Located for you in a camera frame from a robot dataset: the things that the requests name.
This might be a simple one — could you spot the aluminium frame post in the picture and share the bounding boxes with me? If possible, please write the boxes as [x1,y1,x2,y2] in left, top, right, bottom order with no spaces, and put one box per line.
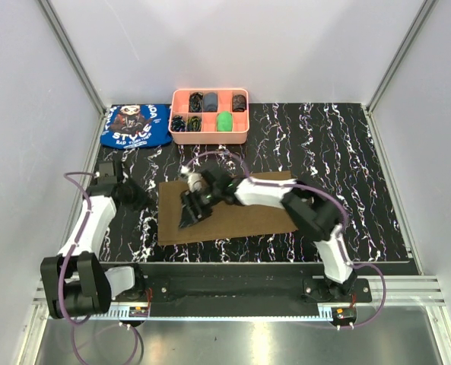
[36,0,106,116]
[366,0,437,113]

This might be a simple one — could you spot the blue printed t-shirt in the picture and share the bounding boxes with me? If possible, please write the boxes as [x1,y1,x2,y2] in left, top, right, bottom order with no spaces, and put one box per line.
[100,104,172,150]

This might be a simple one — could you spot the brown cloth napkin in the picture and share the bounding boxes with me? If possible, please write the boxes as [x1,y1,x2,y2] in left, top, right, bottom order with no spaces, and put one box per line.
[157,180,297,246]

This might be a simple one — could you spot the black yellow rolled sock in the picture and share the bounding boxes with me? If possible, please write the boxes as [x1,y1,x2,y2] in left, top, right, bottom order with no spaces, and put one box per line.
[189,91,204,113]

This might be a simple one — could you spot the black blue rolled sock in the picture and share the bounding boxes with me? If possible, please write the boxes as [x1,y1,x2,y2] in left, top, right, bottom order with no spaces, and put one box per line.
[170,115,187,132]

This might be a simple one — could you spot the pink compartment tray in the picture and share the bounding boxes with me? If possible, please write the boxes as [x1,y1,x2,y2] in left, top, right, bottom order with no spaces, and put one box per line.
[168,87,250,144]

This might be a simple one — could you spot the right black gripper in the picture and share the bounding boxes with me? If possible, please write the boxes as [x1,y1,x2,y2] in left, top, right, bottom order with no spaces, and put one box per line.
[179,185,223,230]

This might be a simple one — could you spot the dark patterned rolled sock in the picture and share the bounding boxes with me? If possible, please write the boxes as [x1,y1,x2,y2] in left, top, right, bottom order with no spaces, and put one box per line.
[232,94,247,113]

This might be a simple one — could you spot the left aluminium frame post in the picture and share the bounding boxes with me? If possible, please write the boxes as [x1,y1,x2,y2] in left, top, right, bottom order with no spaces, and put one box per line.
[36,0,106,116]

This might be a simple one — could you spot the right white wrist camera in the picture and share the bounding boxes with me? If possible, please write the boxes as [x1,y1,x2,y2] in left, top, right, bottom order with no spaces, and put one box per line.
[179,166,203,192]

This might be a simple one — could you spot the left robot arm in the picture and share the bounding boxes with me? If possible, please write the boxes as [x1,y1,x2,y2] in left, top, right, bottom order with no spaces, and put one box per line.
[40,160,150,325]

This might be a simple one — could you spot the black marble pattern mat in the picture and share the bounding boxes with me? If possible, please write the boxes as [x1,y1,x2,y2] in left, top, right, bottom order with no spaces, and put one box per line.
[97,103,418,275]

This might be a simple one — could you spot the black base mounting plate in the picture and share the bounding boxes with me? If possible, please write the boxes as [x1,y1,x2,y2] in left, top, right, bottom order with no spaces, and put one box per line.
[102,262,373,319]

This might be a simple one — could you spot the right aluminium frame post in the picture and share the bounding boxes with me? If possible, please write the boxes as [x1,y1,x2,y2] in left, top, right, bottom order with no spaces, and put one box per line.
[366,0,437,113]

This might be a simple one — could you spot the green rolled sock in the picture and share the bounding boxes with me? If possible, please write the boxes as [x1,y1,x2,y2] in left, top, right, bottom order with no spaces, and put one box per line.
[216,111,233,132]

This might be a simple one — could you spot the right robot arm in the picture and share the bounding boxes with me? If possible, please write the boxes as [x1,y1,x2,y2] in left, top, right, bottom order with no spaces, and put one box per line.
[179,166,357,302]

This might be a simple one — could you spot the grey rolled sock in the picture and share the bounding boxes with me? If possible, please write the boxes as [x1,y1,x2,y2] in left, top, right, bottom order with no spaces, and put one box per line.
[203,92,218,113]

